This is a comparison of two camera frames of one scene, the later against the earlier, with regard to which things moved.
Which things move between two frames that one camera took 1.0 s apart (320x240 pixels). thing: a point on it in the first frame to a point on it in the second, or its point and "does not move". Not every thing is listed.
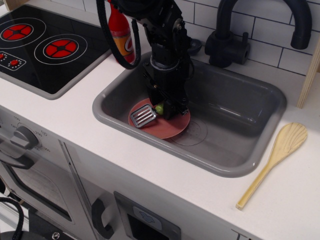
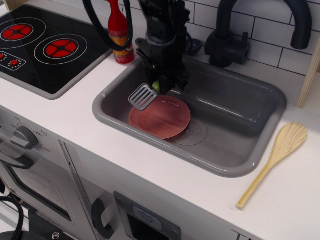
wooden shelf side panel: x=314 y=68 does not move
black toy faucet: x=223 y=47 does not move
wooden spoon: x=291 y=138 does not move
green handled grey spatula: x=145 y=114 to x=143 y=96
